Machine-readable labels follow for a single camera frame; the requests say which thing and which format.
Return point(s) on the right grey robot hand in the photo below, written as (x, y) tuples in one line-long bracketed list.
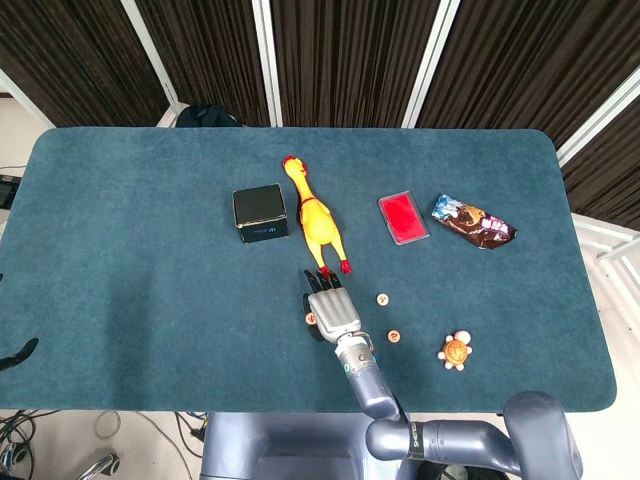
[(335, 310)]

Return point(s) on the wooden token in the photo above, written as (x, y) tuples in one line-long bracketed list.
[(393, 336), (310, 318), (382, 299)]

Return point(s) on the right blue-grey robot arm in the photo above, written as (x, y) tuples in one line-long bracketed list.
[(370, 385)]

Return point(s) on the yellow rubber chicken toy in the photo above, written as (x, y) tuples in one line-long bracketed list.
[(316, 220)]

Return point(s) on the red ink pad case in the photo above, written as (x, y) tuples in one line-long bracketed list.
[(404, 217)]

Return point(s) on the orange turtle toy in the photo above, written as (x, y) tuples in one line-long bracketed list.
[(455, 351)]

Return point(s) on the black cardboard box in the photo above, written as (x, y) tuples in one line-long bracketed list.
[(260, 205)]

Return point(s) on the blue-grey robot torso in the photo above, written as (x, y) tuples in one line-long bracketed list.
[(290, 450)]

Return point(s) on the brown snack bag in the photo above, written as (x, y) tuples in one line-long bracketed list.
[(475, 222)]

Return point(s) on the blue carpet table mat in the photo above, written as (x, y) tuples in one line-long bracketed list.
[(150, 250)]

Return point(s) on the black trash bin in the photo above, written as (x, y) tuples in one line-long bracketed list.
[(450, 471)]

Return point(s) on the dark chair back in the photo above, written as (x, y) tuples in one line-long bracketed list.
[(205, 116)]

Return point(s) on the dark fabric partition panel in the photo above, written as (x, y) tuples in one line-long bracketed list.
[(525, 50), (210, 50), (350, 50), (610, 175), (75, 50)]

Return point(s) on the chrome metal leg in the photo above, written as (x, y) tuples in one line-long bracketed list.
[(102, 462)]

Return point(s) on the white metal rack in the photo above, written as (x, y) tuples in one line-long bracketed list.
[(607, 245)]

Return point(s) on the black electronic device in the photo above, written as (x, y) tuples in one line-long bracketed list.
[(6, 191)]

